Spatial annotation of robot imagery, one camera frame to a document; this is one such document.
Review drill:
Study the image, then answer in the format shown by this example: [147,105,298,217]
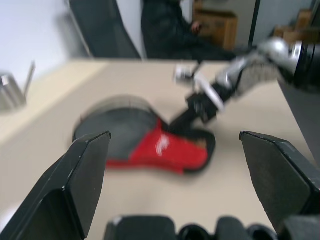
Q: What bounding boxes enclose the person in black clothes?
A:
[141,0,236,61]

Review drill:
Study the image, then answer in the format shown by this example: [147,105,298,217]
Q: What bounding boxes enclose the black red paddle case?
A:
[72,94,217,176]

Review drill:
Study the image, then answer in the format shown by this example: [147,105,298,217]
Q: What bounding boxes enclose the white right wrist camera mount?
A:
[194,74,225,111]

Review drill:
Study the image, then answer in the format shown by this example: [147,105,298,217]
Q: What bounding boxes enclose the black office chair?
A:
[67,0,142,60]

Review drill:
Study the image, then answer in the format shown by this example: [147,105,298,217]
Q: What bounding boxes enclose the metal watering can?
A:
[0,61,36,111]

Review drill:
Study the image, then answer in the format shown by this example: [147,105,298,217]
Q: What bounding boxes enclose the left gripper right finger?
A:
[238,130,320,232]

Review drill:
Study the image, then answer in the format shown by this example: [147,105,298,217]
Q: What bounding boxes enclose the stacked brown cardboard boxes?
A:
[272,8,320,44]

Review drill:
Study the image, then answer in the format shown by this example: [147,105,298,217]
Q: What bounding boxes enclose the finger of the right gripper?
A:
[169,109,199,132]

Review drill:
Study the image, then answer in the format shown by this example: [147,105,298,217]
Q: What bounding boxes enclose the dark vertical post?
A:
[248,0,261,48]

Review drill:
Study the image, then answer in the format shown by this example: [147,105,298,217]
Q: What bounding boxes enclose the brown cardboard box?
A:
[193,0,238,50]

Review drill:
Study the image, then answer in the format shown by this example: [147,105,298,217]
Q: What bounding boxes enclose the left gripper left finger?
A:
[0,130,112,240]

